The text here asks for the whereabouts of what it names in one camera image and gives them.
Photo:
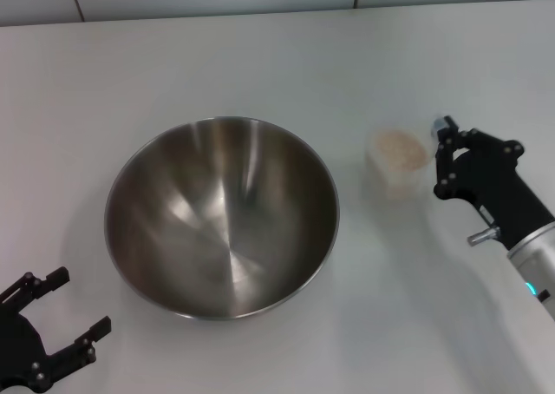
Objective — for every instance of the white rice grains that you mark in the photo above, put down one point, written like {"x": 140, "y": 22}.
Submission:
{"x": 401, "y": 149}

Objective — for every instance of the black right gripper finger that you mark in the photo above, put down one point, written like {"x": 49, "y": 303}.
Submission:
{"x": 443, "y": 159}
{"x": 494, "y": 141}

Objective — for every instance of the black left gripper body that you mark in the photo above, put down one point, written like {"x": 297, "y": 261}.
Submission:
{"x": 17, "y": 350}

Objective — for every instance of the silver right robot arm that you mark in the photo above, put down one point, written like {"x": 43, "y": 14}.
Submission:
{"x": 535, "y": 259}

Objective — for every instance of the stainless steel mixing bowl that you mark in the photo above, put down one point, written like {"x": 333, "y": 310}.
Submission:
{"x": 221, "y": 220}

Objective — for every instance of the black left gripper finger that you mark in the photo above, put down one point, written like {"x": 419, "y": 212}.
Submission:
{"x": 82, "y": 346}
{"x": 34, "y": 287}

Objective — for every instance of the clear plastic cup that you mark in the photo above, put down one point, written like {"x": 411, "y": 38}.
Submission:
{"x": 396, "y": 185}

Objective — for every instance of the silver metal connector plug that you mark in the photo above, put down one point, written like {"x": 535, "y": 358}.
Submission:
{"x": 482, "y": 236}

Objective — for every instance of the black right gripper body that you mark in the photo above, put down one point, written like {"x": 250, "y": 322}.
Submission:
{"x": 498, "y": 185}

